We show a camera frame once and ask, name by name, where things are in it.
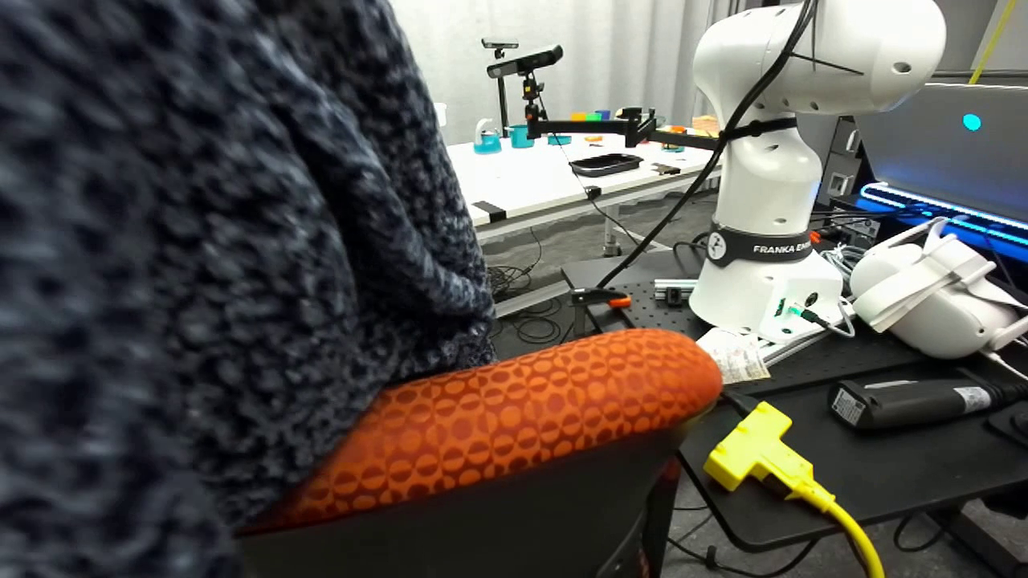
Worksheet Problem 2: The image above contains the black tray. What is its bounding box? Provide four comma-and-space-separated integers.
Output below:
569, 153, 644, 178

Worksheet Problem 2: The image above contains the white headset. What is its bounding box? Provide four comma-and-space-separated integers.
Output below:
850, 217, 1028, 360

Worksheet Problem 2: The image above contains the orange handled clamp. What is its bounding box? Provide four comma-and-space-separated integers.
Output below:
571, 287, 633, 336

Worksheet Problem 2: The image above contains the laptop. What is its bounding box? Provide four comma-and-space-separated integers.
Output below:
853, 82, 1028, 266

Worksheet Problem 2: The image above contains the paper slip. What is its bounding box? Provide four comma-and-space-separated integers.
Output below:
696, 328, 772, 385

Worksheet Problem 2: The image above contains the coil of black cable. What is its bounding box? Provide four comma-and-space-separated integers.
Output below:
487, 263, 576, 346

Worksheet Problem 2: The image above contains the yellow cable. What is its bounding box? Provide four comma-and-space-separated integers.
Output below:
791, 475, 886, 578

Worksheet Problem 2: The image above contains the dark grey knit fleece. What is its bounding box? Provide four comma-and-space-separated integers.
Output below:
0, 0, 497, 578

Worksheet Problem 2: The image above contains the camera on mount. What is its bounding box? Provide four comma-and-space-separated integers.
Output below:
487, 45, 721, 153
481, 37, 520, 137

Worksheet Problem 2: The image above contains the white table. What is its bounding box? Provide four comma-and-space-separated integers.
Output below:
444, 128, 724, 244

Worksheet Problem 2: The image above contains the orange patterned chair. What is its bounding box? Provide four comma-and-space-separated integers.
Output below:
238, 328, 724, 578

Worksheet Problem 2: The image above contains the yellow power splitter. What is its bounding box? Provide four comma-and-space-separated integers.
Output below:
704, 401, 815, 493

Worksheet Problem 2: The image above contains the black power brick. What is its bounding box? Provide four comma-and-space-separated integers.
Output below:
828, 377, 1028, 432

